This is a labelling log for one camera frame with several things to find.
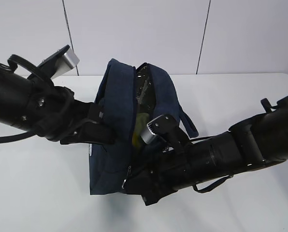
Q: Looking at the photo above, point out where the glass container with green lid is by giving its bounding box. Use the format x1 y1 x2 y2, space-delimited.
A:
134 63 156 136

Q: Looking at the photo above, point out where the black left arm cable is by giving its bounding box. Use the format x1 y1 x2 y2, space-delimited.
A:
0 131 36 145

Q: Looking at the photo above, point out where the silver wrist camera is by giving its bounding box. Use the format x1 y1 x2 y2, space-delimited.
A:
140 114 191 154
37 45 80 80

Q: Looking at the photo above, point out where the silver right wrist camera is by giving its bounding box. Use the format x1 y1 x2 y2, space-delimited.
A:
140 114 191 154

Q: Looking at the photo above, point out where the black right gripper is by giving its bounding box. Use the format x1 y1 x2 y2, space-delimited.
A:
124 145 190 206

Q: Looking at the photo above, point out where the silver zipper pull ring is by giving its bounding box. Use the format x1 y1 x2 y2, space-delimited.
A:
121 165 132 190

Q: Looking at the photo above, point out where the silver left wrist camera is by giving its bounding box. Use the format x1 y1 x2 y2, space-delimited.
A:
37 45 80 80

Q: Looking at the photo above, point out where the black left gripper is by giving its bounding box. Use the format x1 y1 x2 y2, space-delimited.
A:
31 87 115 145

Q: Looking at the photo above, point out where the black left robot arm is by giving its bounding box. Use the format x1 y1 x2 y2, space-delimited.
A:
0 69 115 145

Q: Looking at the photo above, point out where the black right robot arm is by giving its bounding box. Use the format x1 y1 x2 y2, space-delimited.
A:
122 96 288 205

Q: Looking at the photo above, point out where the black cable loop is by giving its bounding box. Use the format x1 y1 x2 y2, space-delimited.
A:
192 175 234 193

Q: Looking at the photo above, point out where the yellow lemon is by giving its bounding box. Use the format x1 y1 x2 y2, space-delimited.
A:
132 132 142 148

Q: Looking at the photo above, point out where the dark blue fabric lunch bag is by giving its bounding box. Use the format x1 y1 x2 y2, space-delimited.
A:
89 58 199 195

